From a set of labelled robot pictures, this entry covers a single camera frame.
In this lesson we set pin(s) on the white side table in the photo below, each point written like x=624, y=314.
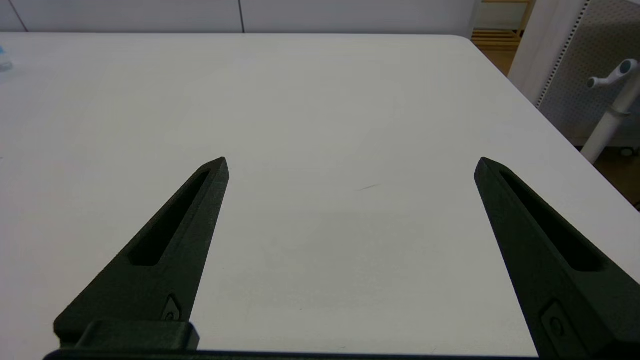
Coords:
x=607, y=125

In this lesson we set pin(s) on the wooden slatted frame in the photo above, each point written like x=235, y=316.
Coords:
x=500, y=37

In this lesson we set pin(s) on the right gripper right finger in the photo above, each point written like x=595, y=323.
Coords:
x=565, y=295

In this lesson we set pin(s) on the white perforated panel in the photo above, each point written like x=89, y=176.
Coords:
x=575, y=85

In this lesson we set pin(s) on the clear soda water bottle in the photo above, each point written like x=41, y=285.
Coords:
x=4, y=60

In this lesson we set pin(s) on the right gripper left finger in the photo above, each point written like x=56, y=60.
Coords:
x=165, y=280

